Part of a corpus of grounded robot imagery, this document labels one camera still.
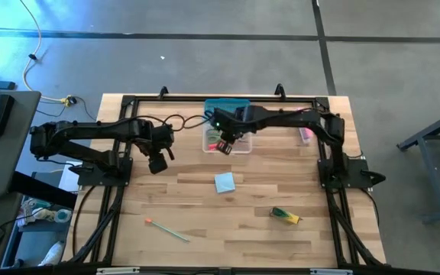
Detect blue plastic container lid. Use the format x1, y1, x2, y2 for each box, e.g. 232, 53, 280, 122
203, 98, 251, 115

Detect pale yellow floor cable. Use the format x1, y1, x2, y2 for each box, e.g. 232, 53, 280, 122
18, 0, 70, 105

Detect black base handle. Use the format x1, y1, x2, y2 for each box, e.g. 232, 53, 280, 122
68, 163, 91, 176
360, 170, 387, 187

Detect blue sticky note pad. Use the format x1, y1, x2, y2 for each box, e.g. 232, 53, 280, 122
214, 172, 237, 195

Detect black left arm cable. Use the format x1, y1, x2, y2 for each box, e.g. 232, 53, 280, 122
137, 113, 186, 134

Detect green yellow crayon box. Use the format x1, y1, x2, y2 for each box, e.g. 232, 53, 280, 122
269, 206, 303, 225

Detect green rubber bands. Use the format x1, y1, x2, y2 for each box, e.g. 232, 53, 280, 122
205, 128, 224, 143

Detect silver bracket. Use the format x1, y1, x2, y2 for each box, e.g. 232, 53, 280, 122
95, 267, 141, 275
309, 267, 354, 275

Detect grey desk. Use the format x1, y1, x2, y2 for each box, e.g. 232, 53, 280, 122
0, 90, 42, 198

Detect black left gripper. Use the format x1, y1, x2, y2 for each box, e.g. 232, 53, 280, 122
147, 124, 176, 175

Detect blue grey table frame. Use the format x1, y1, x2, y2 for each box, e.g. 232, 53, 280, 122
396, 105, 440, 225

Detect black floor cable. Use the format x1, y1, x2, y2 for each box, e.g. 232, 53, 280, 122
35, 95, 98, 122

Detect black aluminium rig frame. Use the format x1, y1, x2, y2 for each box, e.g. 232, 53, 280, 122
61, 93, 388, 275

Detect green pencil orange eraser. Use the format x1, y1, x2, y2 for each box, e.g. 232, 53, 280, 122
144, 218, 191, 244

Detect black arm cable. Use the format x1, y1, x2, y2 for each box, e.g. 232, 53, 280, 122
181, 110, 216, 131
137, 113, 186, 134

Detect black desk leg beam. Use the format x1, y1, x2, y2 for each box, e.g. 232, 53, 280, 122
9, 170, 79, 209

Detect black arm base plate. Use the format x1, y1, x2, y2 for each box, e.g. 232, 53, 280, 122
77, 157, 134, 188
317, 158, 374, 189

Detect clear plastic container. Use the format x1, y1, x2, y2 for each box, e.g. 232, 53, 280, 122
202, 109, 253, 154

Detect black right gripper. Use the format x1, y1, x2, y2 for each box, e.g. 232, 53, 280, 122
212, 106, 254, 156

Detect pink white stapler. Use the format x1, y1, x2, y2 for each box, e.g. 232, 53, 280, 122
298, 108, 315, 145

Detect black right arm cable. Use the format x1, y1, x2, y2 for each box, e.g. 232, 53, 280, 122
181, 110, 216, 131

